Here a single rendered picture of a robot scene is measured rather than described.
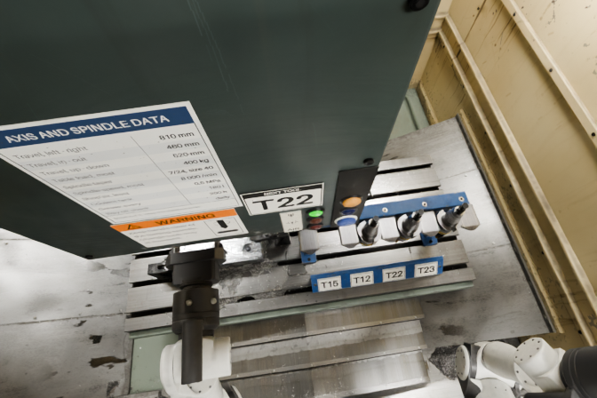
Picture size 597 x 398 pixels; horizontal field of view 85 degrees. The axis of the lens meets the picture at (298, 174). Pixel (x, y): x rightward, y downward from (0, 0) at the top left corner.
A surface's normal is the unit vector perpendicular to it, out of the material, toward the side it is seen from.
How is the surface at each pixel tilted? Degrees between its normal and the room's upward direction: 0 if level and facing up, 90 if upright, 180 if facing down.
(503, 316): 24
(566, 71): 90
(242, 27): 90
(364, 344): 7
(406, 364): 8
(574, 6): 90
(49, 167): 90
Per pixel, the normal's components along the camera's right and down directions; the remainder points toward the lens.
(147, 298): -0.04, -0.45
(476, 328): -0.43, -0.36
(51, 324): 0.36, -0.50
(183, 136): 0.14, 0.88
